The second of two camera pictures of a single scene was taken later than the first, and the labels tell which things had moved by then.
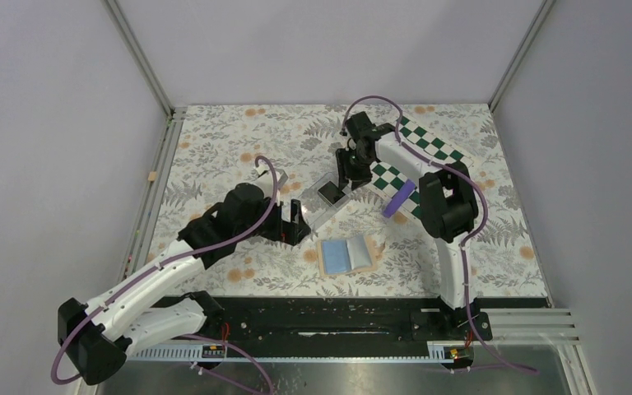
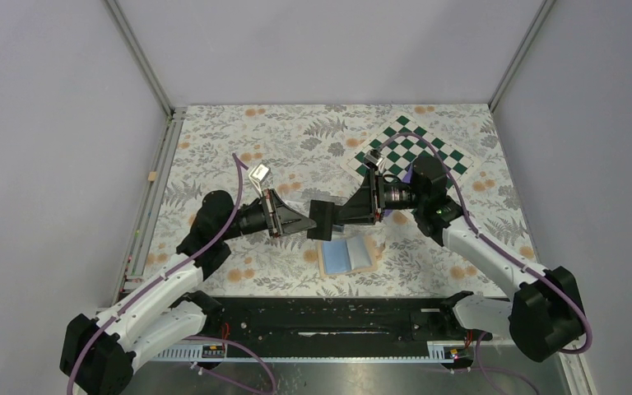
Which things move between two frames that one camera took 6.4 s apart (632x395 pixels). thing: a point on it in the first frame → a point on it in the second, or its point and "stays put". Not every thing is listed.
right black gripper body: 356,160 → 392,196
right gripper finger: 360,178 → 360,207
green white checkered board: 427,146 stays put
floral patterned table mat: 341,200 stays put
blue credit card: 336,255 stays put
